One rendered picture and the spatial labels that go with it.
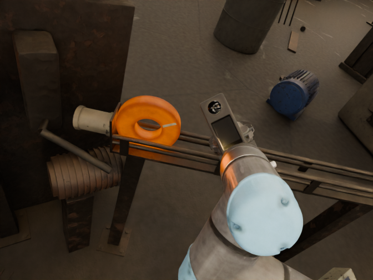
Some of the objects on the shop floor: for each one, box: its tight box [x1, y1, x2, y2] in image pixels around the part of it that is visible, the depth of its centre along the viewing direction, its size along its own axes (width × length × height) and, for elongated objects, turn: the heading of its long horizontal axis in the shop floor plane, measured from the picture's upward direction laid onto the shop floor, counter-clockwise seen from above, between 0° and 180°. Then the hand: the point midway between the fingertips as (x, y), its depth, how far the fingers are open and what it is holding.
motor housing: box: [47, 145, 127, 253], centre depth 90 cm, size 13×22×54 cm, turn 103°
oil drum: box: [214, 0, 286, 54], centre depth 277 cm, size 59×59×89 cm
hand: (226, 125), depth 58 cm, fingers closed
